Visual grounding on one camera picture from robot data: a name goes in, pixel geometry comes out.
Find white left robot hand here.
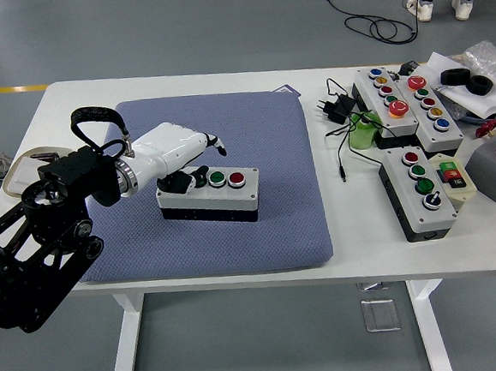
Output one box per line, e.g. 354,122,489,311
125,117,231,200

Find grey four-button control box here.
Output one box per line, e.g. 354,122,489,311
154,160,264,231
376,143,460,245

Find five-button box with red mushroom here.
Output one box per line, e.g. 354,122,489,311
393,72,467,161
349,64,421,151

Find blue-grey woven mat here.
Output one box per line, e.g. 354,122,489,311
65,85,336,289

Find purple edged card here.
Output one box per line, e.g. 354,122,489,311
272,81,302,101

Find black power adapter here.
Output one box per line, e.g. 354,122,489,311
313,93,356,126

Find green tape roll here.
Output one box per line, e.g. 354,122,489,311
345,109,385,152

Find white table leg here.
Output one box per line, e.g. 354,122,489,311
100,292,150,371
405,277,455,371

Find small black device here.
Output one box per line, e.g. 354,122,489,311
397,60,421,78

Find metal floor socket plate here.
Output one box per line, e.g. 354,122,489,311
359,296,402,335

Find blue rimmed plate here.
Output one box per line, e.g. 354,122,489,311
456,101,496,127

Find white paper sheet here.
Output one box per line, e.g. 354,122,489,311
424,46,496,123

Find red valve knob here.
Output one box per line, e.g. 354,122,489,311
473,118,496,138

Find grey block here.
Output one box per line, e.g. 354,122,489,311
461,129,496,207

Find clear bubble wrap bag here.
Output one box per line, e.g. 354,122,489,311
449,39,496,108

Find beige tray with white switch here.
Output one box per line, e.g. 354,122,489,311
0,143,67,198

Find black adapter cord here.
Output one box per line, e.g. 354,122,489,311
320,74,386,184

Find black floor cable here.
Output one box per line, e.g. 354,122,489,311
323,0,419,51

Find cream three-button switch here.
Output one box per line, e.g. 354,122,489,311
426,150,479,215

